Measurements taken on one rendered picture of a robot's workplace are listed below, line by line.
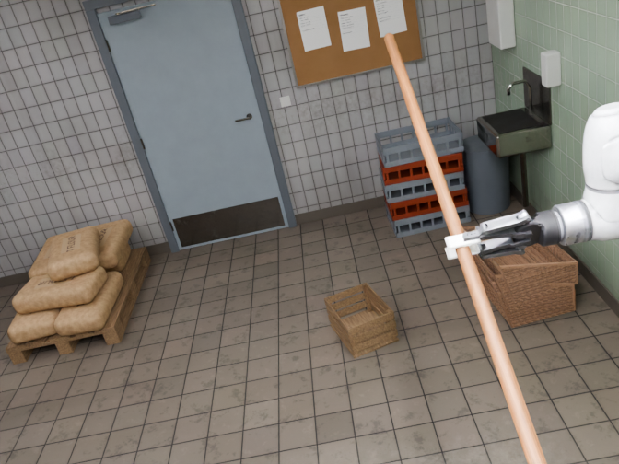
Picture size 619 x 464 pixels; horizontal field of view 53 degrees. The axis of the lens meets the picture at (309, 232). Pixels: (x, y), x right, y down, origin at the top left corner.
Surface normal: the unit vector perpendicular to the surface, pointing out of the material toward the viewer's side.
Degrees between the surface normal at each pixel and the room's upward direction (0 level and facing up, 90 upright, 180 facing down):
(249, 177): 90
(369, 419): 0
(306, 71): 90
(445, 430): 0
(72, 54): 90
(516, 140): 90
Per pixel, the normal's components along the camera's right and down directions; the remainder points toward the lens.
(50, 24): 0.04, 0.45
